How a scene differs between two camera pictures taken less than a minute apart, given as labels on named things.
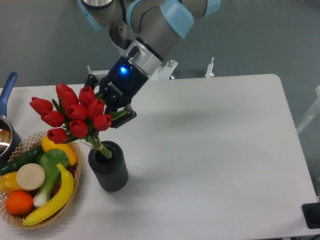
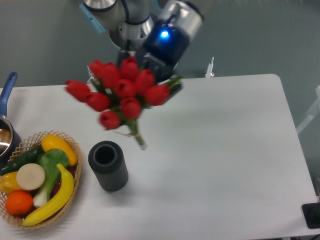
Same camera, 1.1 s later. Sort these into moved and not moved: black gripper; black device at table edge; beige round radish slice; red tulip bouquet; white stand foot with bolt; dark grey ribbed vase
Moved: black gripper; red tulip bouquet
Not moved: beige round radish slice; black device at table edge; white stand foot with bolt; dark grey ribbed vase
